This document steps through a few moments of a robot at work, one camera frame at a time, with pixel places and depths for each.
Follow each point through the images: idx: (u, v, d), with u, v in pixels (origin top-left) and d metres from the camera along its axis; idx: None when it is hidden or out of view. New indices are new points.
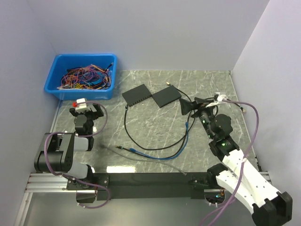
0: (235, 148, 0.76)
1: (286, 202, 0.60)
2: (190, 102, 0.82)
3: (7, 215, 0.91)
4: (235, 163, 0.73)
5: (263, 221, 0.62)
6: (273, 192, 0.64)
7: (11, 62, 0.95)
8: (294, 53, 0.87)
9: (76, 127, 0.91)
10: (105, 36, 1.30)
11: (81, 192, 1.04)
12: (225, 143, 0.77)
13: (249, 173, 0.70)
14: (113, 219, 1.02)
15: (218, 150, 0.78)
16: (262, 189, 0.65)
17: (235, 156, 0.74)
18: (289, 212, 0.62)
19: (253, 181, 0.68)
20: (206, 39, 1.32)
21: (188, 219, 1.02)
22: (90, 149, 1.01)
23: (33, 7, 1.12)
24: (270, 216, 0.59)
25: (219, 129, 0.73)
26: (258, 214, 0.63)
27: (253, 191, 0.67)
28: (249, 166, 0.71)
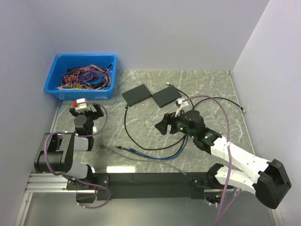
0: (218, 137, 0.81)
1: (279, 168, 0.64)
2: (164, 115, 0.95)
3: (7, 215, 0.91)
4: (221, 150, 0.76)
5: (267, 197, 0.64)
6: (263, 164, 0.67)
7: (11, 62, 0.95)
8: (294, 53, 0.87)
9: (76, 127, 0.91)
10: (105, 36, 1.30)
11: (81, 192, 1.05)
12: (207, 135, 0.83)
13: (237, 154, 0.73)
14: (112, 219, 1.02)
15: (204, 143, 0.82)
16: (253, 164, 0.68)
17: (219, 143, 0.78)
18: (286, 179, 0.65)
19: (242, 159, 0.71)
20: (206, 39, 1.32)
21: (189, 219, 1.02)
22: (90, 149, 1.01)
23: (33, 7, 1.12)
24: (271, 187, 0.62)
25: (192, 122, 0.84)
26: (261, 190, 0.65)
27: (247, 170, 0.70)
28: (234, 148, 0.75)
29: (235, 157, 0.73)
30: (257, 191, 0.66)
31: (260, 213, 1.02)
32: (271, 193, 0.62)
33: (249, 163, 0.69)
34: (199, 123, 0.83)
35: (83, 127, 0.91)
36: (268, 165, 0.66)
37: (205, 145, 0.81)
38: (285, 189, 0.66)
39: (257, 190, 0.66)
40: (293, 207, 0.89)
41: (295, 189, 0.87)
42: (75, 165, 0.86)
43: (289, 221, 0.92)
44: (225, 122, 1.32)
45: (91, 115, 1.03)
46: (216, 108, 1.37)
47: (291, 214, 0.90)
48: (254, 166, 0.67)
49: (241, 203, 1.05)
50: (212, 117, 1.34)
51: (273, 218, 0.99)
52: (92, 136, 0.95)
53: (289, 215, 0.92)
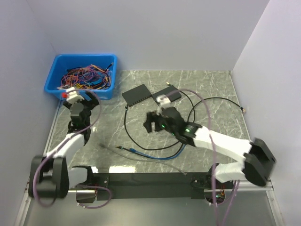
0: (199, 128, 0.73)
1: (260, 145, 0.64)
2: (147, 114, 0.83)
3: (7, 215, 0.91)
4: (204, 140, 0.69)
5: (257, 178, 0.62)
6: (246, 144, 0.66)
7: (11, 62, 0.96)
8: (294, 53, 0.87)
9: (72, 116, 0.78)
10: (105, 36, 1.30)
11: (81, 192, 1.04)
12: (187, 128, 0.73)
13: (219, 141, 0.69)
14: (112, 219, 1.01)
15: (187, 138, 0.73)
16: (237, 147, 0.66)
17: (202, 133, 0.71)
18: (268, 155, 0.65)
19: (226, 145, 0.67)
20: (206, 39, 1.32)
21: (189, 220, 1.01)
22: (85, 143, 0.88)
23: (33, 8, 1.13)
24: (258, 166, 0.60)
25: (170, 119, 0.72)
26: (249, 172, 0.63)
27: (232, 154, 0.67)
28: (216, 135, 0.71)
29: (220, 145, 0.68)
30: (246, 173, 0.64)
31: (260, 213, 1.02)
32: (259, 173, 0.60)
33: (234, 147, 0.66)
34: (177, 117, 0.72)
35: (79, 116, 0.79)
36: (251, 144, 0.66)
37: (189, 139, 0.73)
38: (272, 166, 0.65)
39: (246, 173, 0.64)
40: (293, 207, 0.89)
41: (295, 188, 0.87)
42: (75, 175, 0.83)
43: (289, 221, 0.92)
44: (225, 122, 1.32)
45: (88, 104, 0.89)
46: (216, 108, 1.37)
47: (291, 214, 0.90)
48: (239, 149, 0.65)
49: (241, 203, 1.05)
50: (212, 117, 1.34)
51: (273, 218, 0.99)
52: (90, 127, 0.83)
53: (289, 215, 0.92)
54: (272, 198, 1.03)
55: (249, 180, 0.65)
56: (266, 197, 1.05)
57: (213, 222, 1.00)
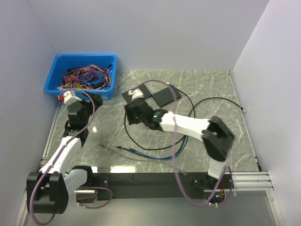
0: (165, 113, 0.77)
1: (217, 122, 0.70)
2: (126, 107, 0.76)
3: (7, 215, 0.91)
4: (169, 123, 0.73)
5: (215, 152, 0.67)
6: (204, 122, 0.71)
7: (11, 62, 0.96)
8: (294, 53, 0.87)
9: (69, 114, 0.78)
10: (105, 36, 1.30)
11: (80, 192, 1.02)
12: (155, 115, 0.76)
13: (182, 122, 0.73)
14: (112, 219, 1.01)
15: (155, 124, 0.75)
16: (197, 126, 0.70)
17: (167, 117, 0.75)
18: (225, 131, 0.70)
19: (187, 125, 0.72)
20: (206, 39, 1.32)
21: (189, 219, 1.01)
22: (83, 145, 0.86)
23: (33, 8, 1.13)
24: (214, 141, 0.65)
25: (136, 108, 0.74)
26: (208, 148, 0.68)
27: (193, 133, 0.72)
28: (178, 117, 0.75)
29: (182, 126, 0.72)
30: (206, 149, 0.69)
31: (260, 213, 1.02)
32: (216, 147, 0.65)
33: (194, 126, 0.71)
34: (142, 105, 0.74)
35: (76, 115, 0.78)
36: (209, 123, 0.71)
37: (157, 125, 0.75)
38: (231, 141, 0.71)
39: (207, 149, 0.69)
40: (293, 207, 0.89)
41: (295, 188, 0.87)
42: (75, 180, 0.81)
43: (289, 221, 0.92)
44: (225, 121, 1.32)
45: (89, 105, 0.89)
46: (216, 108, 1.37)
47: (291, 214, 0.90)
48: (198, 128, 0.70)
49: (241, 203, 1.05)
50: (212, 117, 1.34)
51: (273, 218, 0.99)
52: (87, 127, 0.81)
53: (289, 215, 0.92)
54: (272, 199, 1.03)
55: (209, 155, 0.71)
56: (266, 197, 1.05)
57: (213, 223, 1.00)
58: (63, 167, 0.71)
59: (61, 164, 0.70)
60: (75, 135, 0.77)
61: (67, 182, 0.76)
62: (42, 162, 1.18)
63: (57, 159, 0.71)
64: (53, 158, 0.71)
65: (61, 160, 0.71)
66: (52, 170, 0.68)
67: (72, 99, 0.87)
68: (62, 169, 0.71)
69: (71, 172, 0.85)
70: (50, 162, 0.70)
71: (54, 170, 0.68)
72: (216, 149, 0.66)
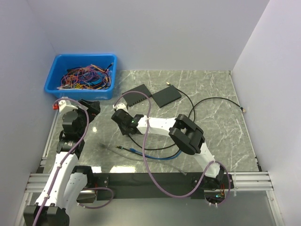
0: (141, 117, 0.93)
1: (182, 119, 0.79)
2: (112, 117, 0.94)
3: (7, 215, 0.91)
4: (143, 125, 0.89)
5: (185, 148, 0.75)
6: (172, 120, 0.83)
7: (11, 62, 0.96)
8: (294, 53, 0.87)
9: (64, 125, 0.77)
10: (105, 36, 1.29)
11: (81, 193, 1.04)
12: (133, 120, 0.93)
13: (153, 123, 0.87)
14: (112, 219, 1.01)
15: (134, 128, 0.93)
16: (166, 125, 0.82)
17: (142, 120, 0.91)
18: (193, 126, 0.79)
19: (157, 125, 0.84)
20: (206, 39, 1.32)
21: (189, 220, 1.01)
22: (78, 157, 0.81)
23: (33, 7, 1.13)
24: (181, 136, 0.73)
25: (116, 117, 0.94)
26: (178, 143, 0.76)
27: (164, 131, 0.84)
28: (151, 119, 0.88)
29: (153, 126, 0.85)
30: (178, 146, 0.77)
31: (260, 213, 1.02)
32: (183, 141, 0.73)
33: (163, 125, 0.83)
34: (120, 114, 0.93)
35: (71, 125, 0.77)
36: (175, 121, 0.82)
37: (135, 129, 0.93)
38: (199, 135, 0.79)
39: (178, 145, 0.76)
40: (293, 207, 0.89)
41: (295, 189, 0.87)
42: (76, 190, 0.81)
43: (289, 222, 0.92)
44: (225, 121, 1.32)
45: (85, 114, 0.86)
46: (216, 108, 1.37)
47: (291, 215, 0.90)
48: (167, 126, 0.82)
49: (241, 204, 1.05)
50: (212, 117, 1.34)
51: (273, 218, 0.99)
52: (83, 139, 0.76)
53: (289, 215, 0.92)
54: (272, 198, 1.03)
55: (183, 151, 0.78)
56: (266, 197, 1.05)
57: (213, 223, 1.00)
58: (60, 194, 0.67)
59: (58, 192, 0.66)
60: (69, 153, 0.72)
61: (67, 198, 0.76)
62: (42, 162, 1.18)
63: (52, 187, 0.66)
64: (48, 185, 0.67)
65: (57, 188, 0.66)
66: (49, 202, 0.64)
67: (67, 107, 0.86)
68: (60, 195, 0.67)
69: (72, 179, 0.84)
70: (45, 191, 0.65)
71: (50, 201, 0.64)
72: (183, 142, 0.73)
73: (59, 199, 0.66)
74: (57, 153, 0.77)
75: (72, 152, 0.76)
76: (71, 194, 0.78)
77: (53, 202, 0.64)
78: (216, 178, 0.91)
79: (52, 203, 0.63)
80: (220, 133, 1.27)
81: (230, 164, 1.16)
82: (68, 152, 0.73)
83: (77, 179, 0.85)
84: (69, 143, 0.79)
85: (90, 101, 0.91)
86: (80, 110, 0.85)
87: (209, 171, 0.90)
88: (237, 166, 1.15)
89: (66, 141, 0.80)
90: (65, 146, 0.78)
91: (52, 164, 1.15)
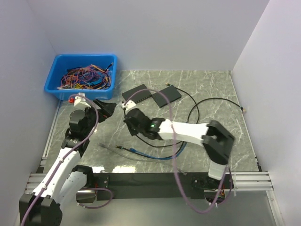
0: (162, 121, 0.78)
1: (215, 125, 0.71)
2: (127, 119, 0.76)
3: (7, 215, 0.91)
4: (166, 130, 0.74)
5: (218, 157, 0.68)
6: (203, 127, 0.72)
7: (11, 62, 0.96)
8: (294, 52, 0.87)
9: (71, 123, 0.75)
10: (105, 36, 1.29)
11: (81, 192, 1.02)
12: (153, 124, 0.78)
13: (180, 129, 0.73)
14: (112, 219, 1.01)
15: (154, 133, 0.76)
16: (195, 132, 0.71)
17: (164, 125, 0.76)
18: (225, 133, 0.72)
19: (185, 131, 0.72)
20: (206, 39, 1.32)
21: (189, 220, 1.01)
22: (81, 155, 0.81)
23: (32, 7, 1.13)
24: (215, 146, 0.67)
25: (133, 120, 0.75)
26: (209, 152, 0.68)
27: (193, 139, 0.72)
28: (175, 124, 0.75)
29: (179, 132, 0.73)
30: (208, 154, 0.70)
31: (259, 213, 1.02)
32: (217, 151, 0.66)
33: (193, 132, 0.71)
34: (138, 116, 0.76)
35: (77, 125, 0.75)
36: (207, 127, 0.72)
37: (156, 134, 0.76)
38: (231, 143, 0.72)
39: (208, 154, 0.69)
40: (293, 207, 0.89)
41: (295, 188, 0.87)
42: (75, 188, 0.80)
43: (288, 222, 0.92)
44: (225, 121, 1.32)
45: (94, 113, 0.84)
46: (216, 108, 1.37)
47: (291, 215, 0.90)
48: (197, 133, 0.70)
49: (241, 204, 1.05)
50: (212, 117, 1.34)
51: (273, 218, 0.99)
52: (87, 140, 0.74)
53: (289, 215, 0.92)
54: (272, 198, 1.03)
55: (214, 160, 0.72)
56: (266, 197, 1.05)
57: (213, 223, 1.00)
58: (58, 188, 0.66)
59: (55, 185, 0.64)
60: (72, 149, 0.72)
61: (62, 194, 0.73)
62: (42, 162, 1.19)
63: (51, 179, 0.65)
64: (47, 177, 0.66)
65: (55, 181, 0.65)
66: (45, 194, 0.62)
67: (81, 104, 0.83)
68: (58, 189, 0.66)
69: (71, 177, 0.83)
70: (43, 183, 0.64)
71: (46, 193, 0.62)
72: (218, 153, 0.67)
73: (55, 192, 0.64)
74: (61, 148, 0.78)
75: (75, 149, 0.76)
76: (69, 191, 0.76)
77: (49, 194, 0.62)
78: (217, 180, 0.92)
79: (47, 195, 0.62)
80: None
81: (230, 164, 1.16)
82: (72, 148, 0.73)
83: (77, 177, 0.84)
84: (74, 141, 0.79)
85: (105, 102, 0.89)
86: (91, 110, 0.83)
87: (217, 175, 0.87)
88: (237, 166, 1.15)
89: (72, 138, 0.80)
90: (69, 143, 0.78)
91: (52, 164, 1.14)
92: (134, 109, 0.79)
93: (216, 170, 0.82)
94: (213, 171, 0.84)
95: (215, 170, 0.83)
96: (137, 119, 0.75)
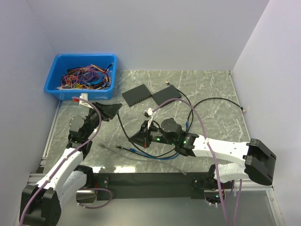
0: (196, 138, 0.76)
1: (257, 145, 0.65)
2: (164, 131, 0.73)
3: (7, 215, 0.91)
4: (201, 148, 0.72)
5: (262, 179, 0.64)
6: (243, 147, 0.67)
7: (11, 62, 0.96)
8: (295, 52, 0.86)
9: (71, 131, 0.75)
10: (105, 36, 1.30)
11: (81, 193, 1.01)
12: (186, 141, 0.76)
13: (217, 147, 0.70)
14: (112, 219, 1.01)
15: (186, 149, 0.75)
16: (235, 151, 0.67)
17: (199, 142, 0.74)
18: (268, 152, 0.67)
19: (224, 150, 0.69)
20: (206, 39, 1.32)
21: (189, 219, 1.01)
22: (85, 157, 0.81)
23: (32, 8, 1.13)
24: (259, 167, 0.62)
25: (171, 133, 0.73)
26: (252, 173, 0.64)
27: (232, 158, 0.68)
28: (210, 141, 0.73)
29: (217, 151, 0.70)
30: (250, 176, 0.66)
31: (259, 213, 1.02)
32: (262, 173, 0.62)
33: (233, 151, 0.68)
34: (178, 130, 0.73)
35: (78, 131, 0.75)
36: (249, 146, 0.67)
37: (188, 150, 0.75)
38: (273, 162, 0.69)
39: (250, 175, 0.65)
40: (293, 207, 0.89)
41: (295, 188, 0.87)
42: (74, 185, 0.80)
43: (289, 222, 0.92)
44: (225, 121, 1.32)
45: (95, 116, 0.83)
46: (216, 108, 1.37)
47: (291, 215, 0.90)
48: (238, 153, 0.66)
49: (241, 204, 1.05)
50: (212, 117, 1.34)
51: (273, 218, 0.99)
52: (91, 141, 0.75)
53: (289, 215, 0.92)
54: (272, 199, 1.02)
55: (253, 180, 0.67)
56: (266, 197, 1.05)
57: (213, 223, 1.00)
58: (60, 183, 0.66)
59: (59, 179, 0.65)
60: (77, 149, 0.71)
61: (62, 191, 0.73)
62: (42, 162, 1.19)
63: (55, 173, 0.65)
64: (51, 172, 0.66)
65: (59, 175, 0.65)
66: (48, 186, 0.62)
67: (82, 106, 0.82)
68: (59, 185, 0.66)
69: (71, 175, 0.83)
70: (47, 176, 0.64)
71: (49, 186, 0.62)
72: (262, 174, 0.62)
73: (58, 187, 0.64)
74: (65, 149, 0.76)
75: (79, 150, 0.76)
76: (68, 189, 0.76)
77: (51, 187, 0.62)
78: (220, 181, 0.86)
79: (50, 187, 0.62)
80: (220, 133, 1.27)
81: None
82: (76, 148, 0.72)
83: (77, 176, 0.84)
84: (77, 143, 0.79)
85: (106, 106, 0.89)
86: (93, 112, 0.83)
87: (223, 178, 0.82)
88: None
89: (75, 140, 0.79)
90: (74, 144, 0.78)
91: (52, 164, 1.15)
92: (170, 122, 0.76)
93: (229, 176, 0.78)
94: (225, 176, 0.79)
95: (228, 176, 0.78)
96: (175, 135, 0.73)
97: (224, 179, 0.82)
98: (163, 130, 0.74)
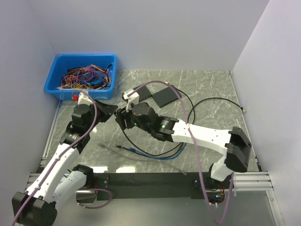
0: (175, 123, 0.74)
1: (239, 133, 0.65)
2: (136, 116, 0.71)
3: (7, 216, 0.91)
4: (183, 134, 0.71)
5: (240, 167, 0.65)
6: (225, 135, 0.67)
7: (11, 62, 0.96)
8: (295, 52, 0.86)
9: (73, 115, 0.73)
10: (105, 36, 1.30)
11: (81, 192, 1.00)
12: (163, 125, 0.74)
13: (198, 133, 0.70)
14: (112, 219, 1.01)
15: (164, 134, 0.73)
16: (217, 139, 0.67)
17: (179, 127, 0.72)
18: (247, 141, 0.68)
19: (206, 137, 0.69)
20: (206, 39, 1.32)
21: (189, 219, 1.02)
22: (80, 151, 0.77)
23: (32, 8, 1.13)
24: (240, 156, 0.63)
25: (143, 117, 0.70)
26: (232, 163, 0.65)
27: (213, 146, 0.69)
28: (193, 128, 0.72)
29: (200, 138, 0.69)
30: (229, 165, 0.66)
31: (259, 213, 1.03)
32: (241, 161, 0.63)
33: (214, 139, 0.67)
34: (150, 114, 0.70)
35: (80, 117, 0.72)
36: (230, 134, 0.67)
37: (166, 135, 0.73)
38: (249, 151, 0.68)
39: (229, 164, 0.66)
40: (293, 207, 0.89)
41: (295, 188, 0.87)
42: (73, 186, 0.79)
43: (288, 222, 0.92)
44: (225, 121, 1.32)
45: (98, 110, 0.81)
46: (216, 108, 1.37)
47: (290, 215, 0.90)
48: (219, 141, 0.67)
49: (240, 204, 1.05)
50: (212, 117, 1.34)
51: (273, 218, 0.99)
52: (87, 134, 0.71)
53: (288, 215, 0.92)
54: (272, 198, 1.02)
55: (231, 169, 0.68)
56: (266, 197, 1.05)
57: (212, 222, 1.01)
58: (52, 187, 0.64)
59: (49, 185, 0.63)
60: (70, 146, 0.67)
61: (59, 192, 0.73)
62: (42, 162, 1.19)
63: (45, 179, 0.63)
64: (42, 176, 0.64)
65: (50, 181, 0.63)
66: (38, 194, 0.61)
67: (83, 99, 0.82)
68: (51, 189, 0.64)
69: (70, 176, 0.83)
70: (38, 181, 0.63)
71: (39, 194, 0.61)
72: (241, 163, 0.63)
73: (49, 193, 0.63)
74: (59, 143, 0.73)
75: (74, 146, 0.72)
76: (67, 189, 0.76)
77: (42, 195, 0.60)
78: (217, 180, 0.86)
79: (40, 196, 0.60)
80: None
81: None
82: (69, 145, 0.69)
83: (76, 177, 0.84)
84: (73, 136, 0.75)
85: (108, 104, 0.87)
86: None
87: (218, 175, 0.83)
88: None
89: (71, 133, 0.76)
90: (69, 138, 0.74)
91: None
92: (143, 106, 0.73)
93: (220, 172, 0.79)
94: (217, 172, 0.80)
95: (220, 173, 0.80)
96: (147, 118, 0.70)
97: (220, 176, 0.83)
98: (134, 115, 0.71)
